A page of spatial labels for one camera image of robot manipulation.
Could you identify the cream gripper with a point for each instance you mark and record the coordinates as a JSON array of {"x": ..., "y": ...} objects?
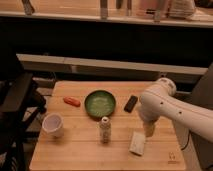
[{"x": 149, "y": 128}]

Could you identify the small clear spice bottle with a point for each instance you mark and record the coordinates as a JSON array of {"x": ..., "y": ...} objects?
[{"x": 105, "y": 130}]

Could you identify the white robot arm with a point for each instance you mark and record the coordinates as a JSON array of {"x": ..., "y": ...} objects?
[{"x": 158, "y": 100}]

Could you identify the black rectangular block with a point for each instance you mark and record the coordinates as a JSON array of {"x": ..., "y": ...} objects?
[{"x": 131, "y": 104}]

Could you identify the green round plate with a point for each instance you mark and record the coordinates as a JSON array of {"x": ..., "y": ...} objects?
[{"x": 100, "y": 103}]

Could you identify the white paper cup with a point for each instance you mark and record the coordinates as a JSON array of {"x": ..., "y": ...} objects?
[{"x": 53, "y": 125}]

